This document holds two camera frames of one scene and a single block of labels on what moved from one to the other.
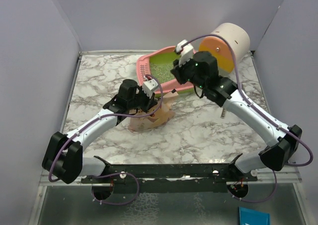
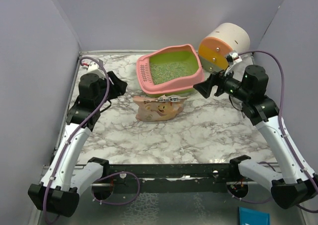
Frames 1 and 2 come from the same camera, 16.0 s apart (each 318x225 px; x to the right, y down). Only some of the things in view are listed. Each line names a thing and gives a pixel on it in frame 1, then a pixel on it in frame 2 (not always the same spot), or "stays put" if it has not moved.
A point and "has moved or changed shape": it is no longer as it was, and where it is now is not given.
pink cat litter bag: [163, 115] has moved or changed shape
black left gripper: [150, 102] → [119, 88]
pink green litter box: [157, 65] stays put
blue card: [249, 216] stays put
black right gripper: [177, 70] → [215, 78]
